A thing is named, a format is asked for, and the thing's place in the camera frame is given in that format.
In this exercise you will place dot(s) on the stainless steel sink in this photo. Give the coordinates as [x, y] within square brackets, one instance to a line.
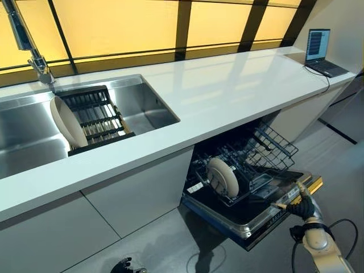
[142, 108]

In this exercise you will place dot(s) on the grey laptop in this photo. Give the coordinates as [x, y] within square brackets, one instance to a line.
[318, 45]

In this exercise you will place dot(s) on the black dish rack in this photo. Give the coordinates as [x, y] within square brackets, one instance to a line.
[99, 113]

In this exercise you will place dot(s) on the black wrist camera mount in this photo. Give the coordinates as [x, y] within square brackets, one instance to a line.
[297, 231]

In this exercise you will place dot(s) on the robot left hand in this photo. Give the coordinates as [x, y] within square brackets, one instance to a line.
[128, 267]

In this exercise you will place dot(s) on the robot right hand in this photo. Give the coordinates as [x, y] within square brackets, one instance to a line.
[304, 209]

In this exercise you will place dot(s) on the yellow window with dark frame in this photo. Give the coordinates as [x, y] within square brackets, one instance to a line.
[113, 28]

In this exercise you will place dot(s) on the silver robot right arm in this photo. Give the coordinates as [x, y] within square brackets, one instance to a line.
[324, 244]

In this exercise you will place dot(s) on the chrome kitchen faucet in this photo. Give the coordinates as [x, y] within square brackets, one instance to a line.
[25, 37]

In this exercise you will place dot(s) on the beige ceramic plate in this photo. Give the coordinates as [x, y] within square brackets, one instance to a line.
[69, 125]
[223, 176]

